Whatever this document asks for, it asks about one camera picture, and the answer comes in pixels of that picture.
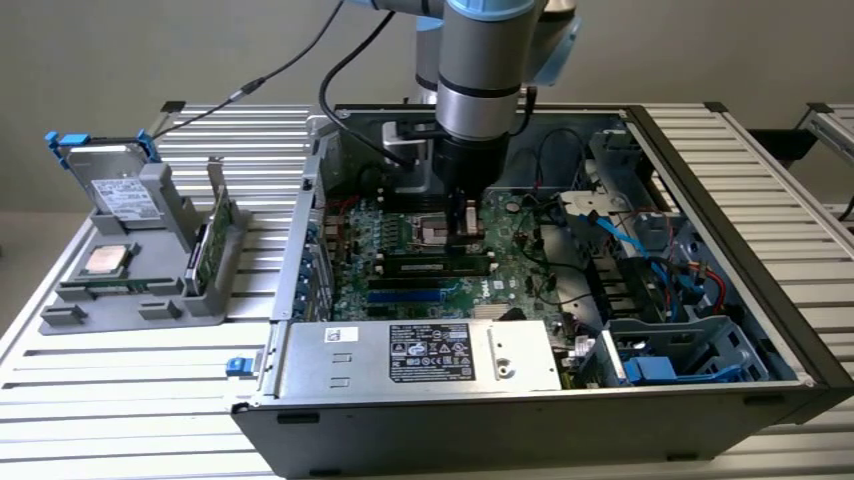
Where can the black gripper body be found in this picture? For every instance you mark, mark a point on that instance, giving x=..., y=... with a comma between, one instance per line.
x=470, y=160

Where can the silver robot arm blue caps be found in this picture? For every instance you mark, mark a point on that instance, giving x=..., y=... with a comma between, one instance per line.
x=482, y=50

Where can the RAM stick with black chips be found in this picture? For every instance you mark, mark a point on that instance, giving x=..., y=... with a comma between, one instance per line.
x=434, y=265

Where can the green RAM stick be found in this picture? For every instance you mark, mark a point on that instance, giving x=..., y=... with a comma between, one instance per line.
x=133, y=287

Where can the CPU socket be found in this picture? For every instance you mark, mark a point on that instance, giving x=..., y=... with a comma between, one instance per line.
x=432, y=231

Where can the green motherboard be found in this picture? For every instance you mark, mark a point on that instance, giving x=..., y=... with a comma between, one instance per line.
x=520, y=285

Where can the silver chipset heat sink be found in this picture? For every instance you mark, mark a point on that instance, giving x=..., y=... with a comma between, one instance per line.
x=490, y=313

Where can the blue expansion slot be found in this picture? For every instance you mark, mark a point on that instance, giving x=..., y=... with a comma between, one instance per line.
x=403, y=296

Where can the metal disk bay cage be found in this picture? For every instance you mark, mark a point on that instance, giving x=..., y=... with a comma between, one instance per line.
x=600, y=205

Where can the silver power supply unit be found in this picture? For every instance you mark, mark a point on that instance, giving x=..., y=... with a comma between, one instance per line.
x=374, y=360

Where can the green graphics card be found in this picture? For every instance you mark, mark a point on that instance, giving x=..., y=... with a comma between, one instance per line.
x=212, y=240

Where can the open black PC case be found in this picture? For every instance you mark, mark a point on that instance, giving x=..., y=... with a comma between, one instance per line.
x=534, y=430

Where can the blue case latch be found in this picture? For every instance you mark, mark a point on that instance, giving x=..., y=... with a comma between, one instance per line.
x=240, y=366

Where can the grey parts rack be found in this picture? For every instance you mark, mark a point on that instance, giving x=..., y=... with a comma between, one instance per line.
x=160, y=310

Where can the CPU with silver lid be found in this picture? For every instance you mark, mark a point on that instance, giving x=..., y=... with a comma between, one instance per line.
x=107, y=261

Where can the metal slat side table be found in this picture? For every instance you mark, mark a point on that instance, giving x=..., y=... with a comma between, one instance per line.
x=830, y=120

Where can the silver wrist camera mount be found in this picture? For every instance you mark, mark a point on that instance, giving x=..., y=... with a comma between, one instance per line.
x=408, y=170

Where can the blue plastic bay bracket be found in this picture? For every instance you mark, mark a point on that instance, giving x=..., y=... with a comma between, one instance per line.
x=650, y=372

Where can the hard disk with blue bracket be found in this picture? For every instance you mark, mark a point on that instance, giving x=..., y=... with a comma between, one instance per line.
x=113, y=175

